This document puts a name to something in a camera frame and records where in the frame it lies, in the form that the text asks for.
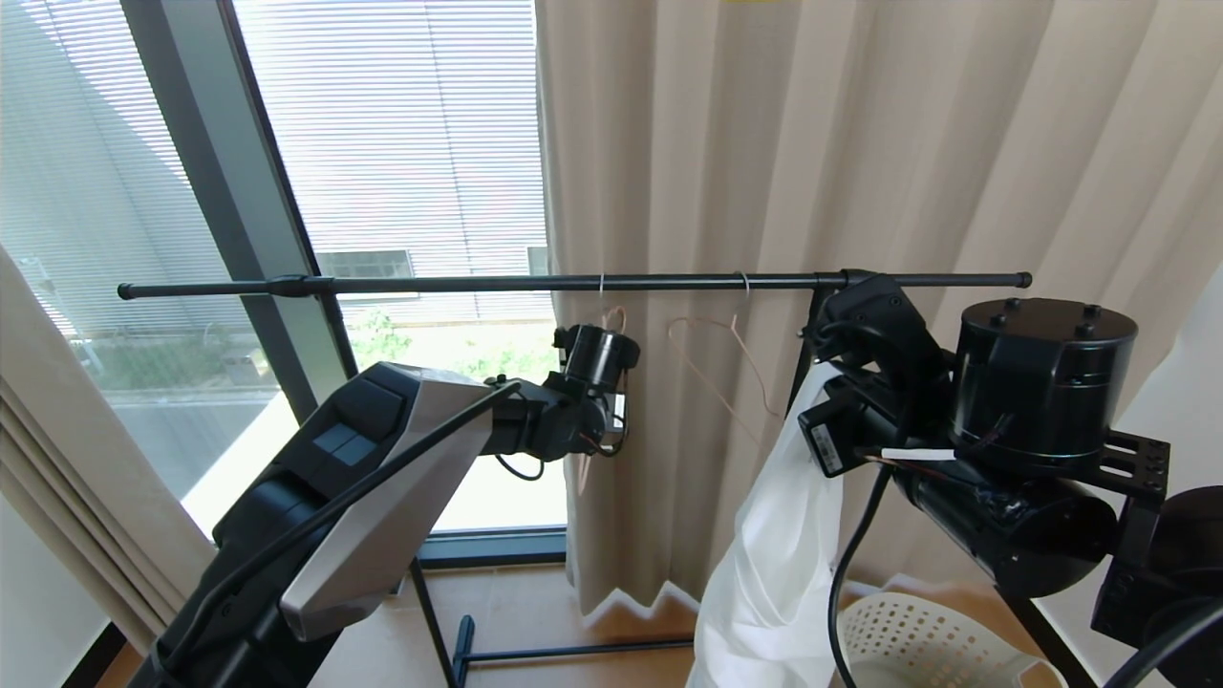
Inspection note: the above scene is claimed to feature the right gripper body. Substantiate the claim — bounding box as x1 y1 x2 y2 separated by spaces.
798 377 1119 598

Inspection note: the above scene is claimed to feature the white laundry basket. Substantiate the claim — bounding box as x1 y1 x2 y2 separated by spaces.
836 592 1069 688

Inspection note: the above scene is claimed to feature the pink clothes hanger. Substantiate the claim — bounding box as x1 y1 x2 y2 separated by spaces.
666 272 782 448
573 274 629 498

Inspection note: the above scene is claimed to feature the window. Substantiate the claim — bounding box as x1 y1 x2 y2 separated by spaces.
0 0 569 570

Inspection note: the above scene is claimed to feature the white garment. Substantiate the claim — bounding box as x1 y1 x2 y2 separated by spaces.
686 363 847 688

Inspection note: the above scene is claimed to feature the black clothes rack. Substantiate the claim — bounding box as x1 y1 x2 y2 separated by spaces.
118 270 1034 688

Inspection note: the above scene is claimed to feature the beige curtain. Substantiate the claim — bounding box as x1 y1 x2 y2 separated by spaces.
533 0 1223 617
0 247 219 656

